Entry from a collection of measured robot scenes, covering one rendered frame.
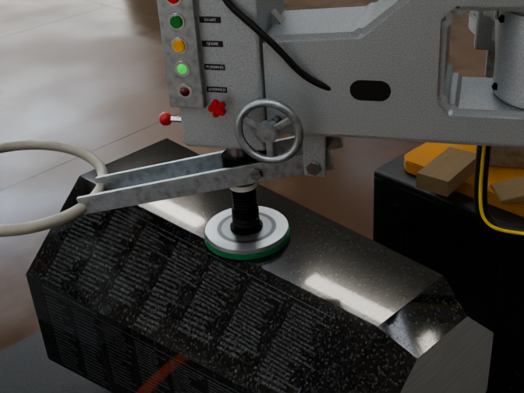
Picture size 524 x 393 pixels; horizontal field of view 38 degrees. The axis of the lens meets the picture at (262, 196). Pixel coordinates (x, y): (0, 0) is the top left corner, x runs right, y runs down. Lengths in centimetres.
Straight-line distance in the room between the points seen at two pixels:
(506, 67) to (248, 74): 52
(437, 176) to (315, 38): 76
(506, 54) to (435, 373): 71
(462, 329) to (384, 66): 63
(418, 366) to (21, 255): 231
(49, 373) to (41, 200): 135
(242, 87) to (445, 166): 82
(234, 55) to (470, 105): 50
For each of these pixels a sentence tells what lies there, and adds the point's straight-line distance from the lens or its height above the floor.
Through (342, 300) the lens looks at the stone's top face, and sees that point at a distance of 171.
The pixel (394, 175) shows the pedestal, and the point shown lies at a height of 74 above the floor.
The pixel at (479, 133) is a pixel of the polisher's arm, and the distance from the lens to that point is 160.
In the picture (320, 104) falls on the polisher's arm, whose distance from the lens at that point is 161.
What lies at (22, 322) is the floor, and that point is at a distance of 319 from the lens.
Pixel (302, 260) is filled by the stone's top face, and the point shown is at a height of 82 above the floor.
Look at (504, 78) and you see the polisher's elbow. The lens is 159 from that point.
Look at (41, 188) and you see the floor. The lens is 414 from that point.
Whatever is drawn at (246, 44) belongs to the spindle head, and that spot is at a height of 137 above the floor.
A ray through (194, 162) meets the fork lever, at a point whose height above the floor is 100.
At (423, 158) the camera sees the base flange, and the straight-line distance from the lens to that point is 239.
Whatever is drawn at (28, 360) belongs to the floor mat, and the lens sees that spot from 298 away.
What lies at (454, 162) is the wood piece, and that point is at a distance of 227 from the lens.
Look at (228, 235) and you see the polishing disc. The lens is 190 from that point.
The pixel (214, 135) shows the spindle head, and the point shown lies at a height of 116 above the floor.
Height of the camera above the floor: 188
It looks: 30 degrees down
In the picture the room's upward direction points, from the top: 4 degrees counter-clockwise
